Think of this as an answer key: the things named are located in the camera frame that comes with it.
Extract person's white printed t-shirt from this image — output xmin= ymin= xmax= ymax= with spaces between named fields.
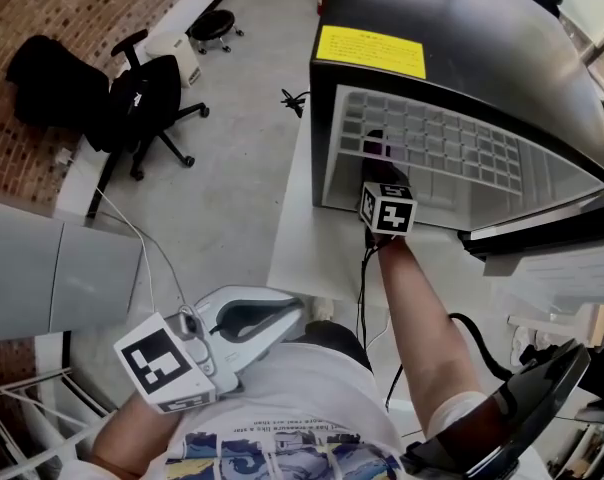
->
xmin=61 ymin=342 xmax=548 ymax=480

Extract person's left forearm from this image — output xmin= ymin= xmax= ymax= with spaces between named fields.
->
xmin=89 ymin=395 xmax=183 ymax=477

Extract purple cleaning cloth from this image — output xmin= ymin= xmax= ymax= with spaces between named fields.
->
xmin=362 ymin=130 xmax=398 ymax=162

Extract small white appliance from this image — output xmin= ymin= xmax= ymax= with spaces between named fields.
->
xmin=144 ymin=31 xmax=203 ymax=89

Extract black round stool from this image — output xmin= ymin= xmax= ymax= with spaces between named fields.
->
xmin=188 ymin=9 xmax=246 ymax=55

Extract white metal rack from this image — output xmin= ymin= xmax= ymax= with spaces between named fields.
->
xmin=0 ymin=366 xmax=118 ymax=480

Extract person's right forearm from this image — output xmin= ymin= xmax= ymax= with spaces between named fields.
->
xmin=376 ymin=235 xmax=486 ymax=437

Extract black power cable bundle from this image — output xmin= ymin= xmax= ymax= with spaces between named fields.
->
xmin=280 ymin=87 xmax=312 ymax=119

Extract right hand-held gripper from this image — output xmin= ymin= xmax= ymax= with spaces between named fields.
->
xmin=358 ymin=155 xmax=418 ymax=242

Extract black armrest office chair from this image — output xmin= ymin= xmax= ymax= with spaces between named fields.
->
xmin=5 ymin=28 xmax=212 ymax=182

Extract person's black shorts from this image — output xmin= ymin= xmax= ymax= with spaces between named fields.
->
xmin=301 ymin=320 xmax=373 ymax=372

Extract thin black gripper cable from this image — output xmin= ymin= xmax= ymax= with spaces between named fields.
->
xmin=356 ymin=237 xmax=406 ymax=412

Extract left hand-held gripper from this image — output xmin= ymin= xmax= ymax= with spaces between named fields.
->
xmin=113 ymin=285 xmax=306 ymax=414

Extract black mini fridge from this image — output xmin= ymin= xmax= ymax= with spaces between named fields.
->
xmin=309 ymin=0 xmax=604 ymax=314

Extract white rectangular table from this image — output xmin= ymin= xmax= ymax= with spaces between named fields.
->
xmin=266 ymin=85 xmax=488 ymax=312

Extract thick black cable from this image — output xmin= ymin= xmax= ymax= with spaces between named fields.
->
xmin=448 ymin=312 xmax=514 ymax=382

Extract thin white gripper cable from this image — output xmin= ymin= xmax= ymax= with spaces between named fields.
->
xmin=92 ymin=186 xmax=157 ymax=315

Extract white plastic grid rack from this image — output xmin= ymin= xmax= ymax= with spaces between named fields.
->
xmin=339 ymin=90 xmax=526 ymax=197

